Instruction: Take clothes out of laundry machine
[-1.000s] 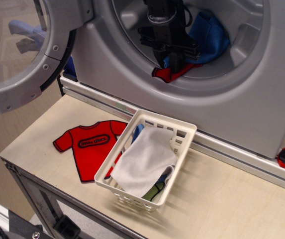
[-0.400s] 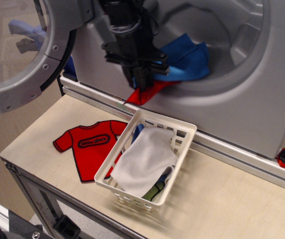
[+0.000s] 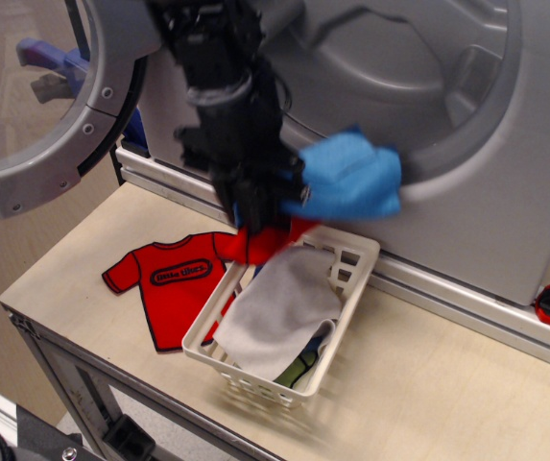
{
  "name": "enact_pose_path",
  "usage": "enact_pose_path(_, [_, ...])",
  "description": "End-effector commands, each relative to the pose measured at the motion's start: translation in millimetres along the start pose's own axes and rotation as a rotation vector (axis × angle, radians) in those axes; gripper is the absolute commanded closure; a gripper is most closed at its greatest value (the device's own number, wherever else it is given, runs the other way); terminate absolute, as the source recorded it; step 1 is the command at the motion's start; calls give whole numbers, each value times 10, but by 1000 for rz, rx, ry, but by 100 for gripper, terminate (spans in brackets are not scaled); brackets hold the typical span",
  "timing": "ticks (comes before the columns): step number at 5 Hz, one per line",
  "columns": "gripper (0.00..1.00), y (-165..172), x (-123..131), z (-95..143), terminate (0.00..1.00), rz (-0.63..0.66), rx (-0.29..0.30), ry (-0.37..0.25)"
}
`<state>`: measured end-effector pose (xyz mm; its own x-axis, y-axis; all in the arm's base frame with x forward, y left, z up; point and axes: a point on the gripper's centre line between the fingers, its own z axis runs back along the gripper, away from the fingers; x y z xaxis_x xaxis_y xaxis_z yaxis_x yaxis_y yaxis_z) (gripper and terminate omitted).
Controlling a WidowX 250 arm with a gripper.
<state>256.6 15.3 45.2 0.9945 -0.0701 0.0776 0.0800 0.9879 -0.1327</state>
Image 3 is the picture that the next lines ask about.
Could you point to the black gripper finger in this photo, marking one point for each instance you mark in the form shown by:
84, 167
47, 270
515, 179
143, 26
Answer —
250, 206

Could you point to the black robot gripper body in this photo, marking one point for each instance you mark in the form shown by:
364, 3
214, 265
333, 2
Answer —
238, 140

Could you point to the small red felt garment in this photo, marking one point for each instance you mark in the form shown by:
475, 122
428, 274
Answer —
257, 249

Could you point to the blue cloth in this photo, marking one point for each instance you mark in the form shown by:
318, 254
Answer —
347, 179

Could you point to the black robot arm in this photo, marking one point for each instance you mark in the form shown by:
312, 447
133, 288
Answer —
217, 45

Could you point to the dark robot base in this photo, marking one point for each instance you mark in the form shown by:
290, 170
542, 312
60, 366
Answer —
24, 436

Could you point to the white plastic laundry basket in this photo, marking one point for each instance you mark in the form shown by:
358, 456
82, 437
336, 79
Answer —
355, 258

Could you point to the grey toy washing machine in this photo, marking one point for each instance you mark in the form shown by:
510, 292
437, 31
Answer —
462, 90

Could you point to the white cloth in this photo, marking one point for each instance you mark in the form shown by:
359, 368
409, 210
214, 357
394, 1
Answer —
287, 304

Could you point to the red felt t-shirt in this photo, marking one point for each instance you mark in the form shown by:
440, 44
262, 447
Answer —
175, 280

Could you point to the green felt garment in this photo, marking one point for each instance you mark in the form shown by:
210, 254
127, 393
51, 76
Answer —
297, 369

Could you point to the grey round washer door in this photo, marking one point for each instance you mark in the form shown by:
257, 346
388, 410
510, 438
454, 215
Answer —
46, 149

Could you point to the blue purple clamp handle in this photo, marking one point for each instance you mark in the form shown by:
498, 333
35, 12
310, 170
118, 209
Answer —
67, 70

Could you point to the metal table frame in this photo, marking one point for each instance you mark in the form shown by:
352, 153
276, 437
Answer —
85, 382

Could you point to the black bracket on frame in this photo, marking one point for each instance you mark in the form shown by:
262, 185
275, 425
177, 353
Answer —
129, 441

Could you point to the aluminium extrusion rail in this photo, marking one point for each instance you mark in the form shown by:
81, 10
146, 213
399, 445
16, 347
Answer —
514, 325

